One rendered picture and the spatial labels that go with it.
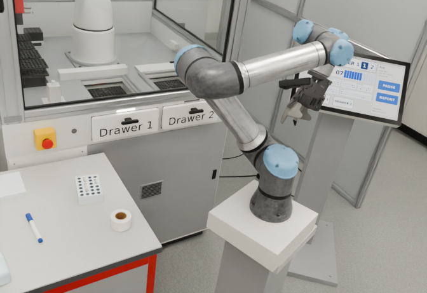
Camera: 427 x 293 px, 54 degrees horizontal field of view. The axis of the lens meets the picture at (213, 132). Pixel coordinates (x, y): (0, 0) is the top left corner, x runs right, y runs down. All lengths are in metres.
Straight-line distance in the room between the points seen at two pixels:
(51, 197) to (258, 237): 0.74
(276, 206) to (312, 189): 0.96
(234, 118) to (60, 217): 0.67
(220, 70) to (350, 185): 2.13
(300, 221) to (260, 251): 0.20
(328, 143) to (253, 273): 0.91
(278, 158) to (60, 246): 0.74
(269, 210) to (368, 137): 1.60
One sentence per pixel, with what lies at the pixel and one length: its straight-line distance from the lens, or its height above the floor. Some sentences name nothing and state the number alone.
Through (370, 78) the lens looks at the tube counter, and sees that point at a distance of 2.12.
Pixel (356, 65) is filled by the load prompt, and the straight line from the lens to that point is 2.12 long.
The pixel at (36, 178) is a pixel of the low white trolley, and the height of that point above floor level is 0.76.
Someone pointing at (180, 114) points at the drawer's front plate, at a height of 0.89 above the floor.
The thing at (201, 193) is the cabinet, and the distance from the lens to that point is 2.29.
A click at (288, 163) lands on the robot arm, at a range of 1.37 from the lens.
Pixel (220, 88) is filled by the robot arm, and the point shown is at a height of 1.32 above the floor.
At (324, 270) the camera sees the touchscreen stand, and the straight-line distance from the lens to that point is 2.54.
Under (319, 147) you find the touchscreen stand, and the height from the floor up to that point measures 0.70.
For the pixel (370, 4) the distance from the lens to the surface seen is 2.87.
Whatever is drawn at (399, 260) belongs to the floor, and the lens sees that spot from 2.89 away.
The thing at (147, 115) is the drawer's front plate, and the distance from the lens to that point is 1.82.
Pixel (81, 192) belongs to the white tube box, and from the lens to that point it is 1.59.
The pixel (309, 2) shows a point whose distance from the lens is 3.23.
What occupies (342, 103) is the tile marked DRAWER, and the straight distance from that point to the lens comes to 2.05.
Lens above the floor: 1.79
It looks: 30 degrees down
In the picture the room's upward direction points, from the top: 9 degrees clockwise
